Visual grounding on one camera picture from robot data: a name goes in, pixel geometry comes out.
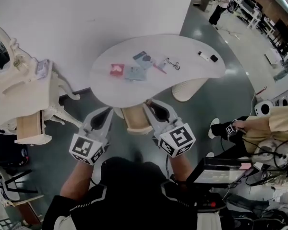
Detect pale purple packet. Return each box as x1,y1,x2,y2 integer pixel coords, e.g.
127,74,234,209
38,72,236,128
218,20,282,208
36,58,51,80

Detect red packet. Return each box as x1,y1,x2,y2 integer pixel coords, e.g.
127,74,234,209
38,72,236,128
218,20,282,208
109,63,125,77

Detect row of white desks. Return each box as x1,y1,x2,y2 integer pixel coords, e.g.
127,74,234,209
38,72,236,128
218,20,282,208
235,0,288,55

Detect light blue packet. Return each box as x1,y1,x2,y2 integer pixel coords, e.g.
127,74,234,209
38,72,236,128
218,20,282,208
124,66,147,82

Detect ornate cream vanity table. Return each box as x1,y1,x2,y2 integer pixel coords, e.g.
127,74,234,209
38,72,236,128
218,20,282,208
0,23,84,146

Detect white round speaker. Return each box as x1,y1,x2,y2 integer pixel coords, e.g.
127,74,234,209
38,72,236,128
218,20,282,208
275,96,288,108
254,100,275,117

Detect black equipment case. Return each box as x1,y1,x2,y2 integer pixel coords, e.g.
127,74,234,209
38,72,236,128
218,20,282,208
0,127,30,167

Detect person's left forearm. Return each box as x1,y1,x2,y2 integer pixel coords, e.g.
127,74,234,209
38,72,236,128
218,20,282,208
60,161,97,200

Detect eyelash curler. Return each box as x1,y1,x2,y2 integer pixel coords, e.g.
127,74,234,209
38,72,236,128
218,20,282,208
168,60,181,71

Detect person's black shirt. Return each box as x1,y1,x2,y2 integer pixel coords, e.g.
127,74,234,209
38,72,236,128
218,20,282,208
42,156,199,230

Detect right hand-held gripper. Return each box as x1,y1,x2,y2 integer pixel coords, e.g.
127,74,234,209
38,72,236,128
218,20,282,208
143,100,197,158

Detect white stick device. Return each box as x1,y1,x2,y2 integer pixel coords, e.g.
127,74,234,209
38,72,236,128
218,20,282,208
198,51,211,62

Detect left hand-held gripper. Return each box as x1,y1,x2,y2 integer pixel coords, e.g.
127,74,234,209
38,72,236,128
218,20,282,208
69,106,114,165

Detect white chair black legs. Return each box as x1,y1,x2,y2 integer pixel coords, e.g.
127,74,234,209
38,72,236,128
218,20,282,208
0,163,39,202

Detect glass jar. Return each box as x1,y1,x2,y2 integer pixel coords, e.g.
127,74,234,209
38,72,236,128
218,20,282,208
13,55,26,69

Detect white curved table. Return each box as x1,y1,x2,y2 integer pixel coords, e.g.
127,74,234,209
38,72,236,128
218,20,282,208
89,34,226,136

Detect person's right forearm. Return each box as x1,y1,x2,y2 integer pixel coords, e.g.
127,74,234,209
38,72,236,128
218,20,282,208
169,153,194,183

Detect black chest mount red button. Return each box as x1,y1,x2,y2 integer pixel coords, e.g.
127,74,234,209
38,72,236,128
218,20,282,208
163,181,229,212

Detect black monitor screen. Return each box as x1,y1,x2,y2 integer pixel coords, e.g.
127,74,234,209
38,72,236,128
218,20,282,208
187,157,253,189

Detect wooden vanity table drawer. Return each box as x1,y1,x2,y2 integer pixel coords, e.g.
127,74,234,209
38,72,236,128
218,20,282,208
14,110,53,145

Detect teal packet dark picture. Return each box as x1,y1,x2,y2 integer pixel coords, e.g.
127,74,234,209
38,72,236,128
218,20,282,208
132,51,157,70

